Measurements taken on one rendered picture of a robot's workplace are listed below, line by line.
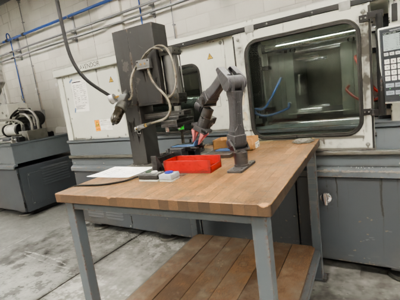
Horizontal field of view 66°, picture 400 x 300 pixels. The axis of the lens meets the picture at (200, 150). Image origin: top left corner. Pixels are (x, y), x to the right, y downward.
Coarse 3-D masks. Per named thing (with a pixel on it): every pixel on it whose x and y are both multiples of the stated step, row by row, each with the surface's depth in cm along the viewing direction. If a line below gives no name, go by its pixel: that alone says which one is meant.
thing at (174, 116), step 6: (180, 102) 168; (174, 108) 169; (180, 108) 169; (150, 114) 174; (156, 114) 172; (162, 114) 170; (174, 114) 167; (180, 114) 165; (186, 114) 167; (168, 120) 162; (174, 120) 160; (180, 120) 163; (186, 120) 168; (192, 120) 174; (162, 126) 164; (168, 126) 162; (174, 126) 161; (180, 126) 169
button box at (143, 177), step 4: (144, 172) 145; (160, 172) 140; (136, 176) 145; (140, 176) 140; (144, 176) 139; (148, 176) 138; (152, 176) 137; (156, 176) 136; (124, 180) 143; (128, 180) 144; (140, 180) 141; (144, 180) 140; (148, 180) 139; (152, 180) 138; (156, 180) 137; (92, 184) 144; (96, 184) 143; (100, 184) 142; (104, 184) 142; (108, 184) 142
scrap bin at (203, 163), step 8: (168, 160) 153; (176, 160) 159; (184, 160) 158; (192, 160) 155; (200, 160) 140; (208, 160) 138; (216, 160) 149; (168, 168) 149; (176, 168) 147; (184, 168) 145; (192, 168) 143; (200, 168) 141; (208, 168) 139; (216, 168) 144
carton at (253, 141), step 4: (248, 136) 190; (252, 136) 189; (256, 136) 188; (212, 140) 189; (216, 140) 188; (220, 140) 187; (224, 140) 186; (248, 140) 179; (252, 140) 190; (256, 140) 189; (216, 144) 189; (220, 144) 187; (224, 144) 186; (248, 144) 179; (252, 144) 190; (256, 144) 184; (216, 148) 189; (252, 148) 179
